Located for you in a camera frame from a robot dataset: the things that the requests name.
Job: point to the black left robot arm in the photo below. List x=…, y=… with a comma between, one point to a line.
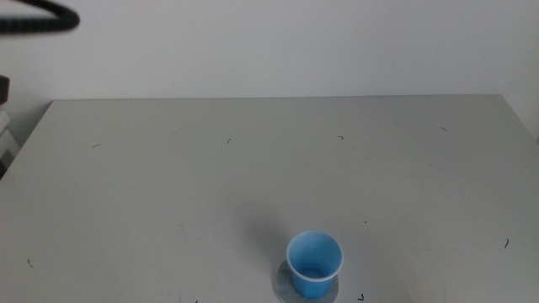
x=3, y=89

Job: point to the blue plastic cup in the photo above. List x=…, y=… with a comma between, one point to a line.
x=313, y=265

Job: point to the round grey cup mat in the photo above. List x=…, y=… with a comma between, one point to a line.
x=283, y=286

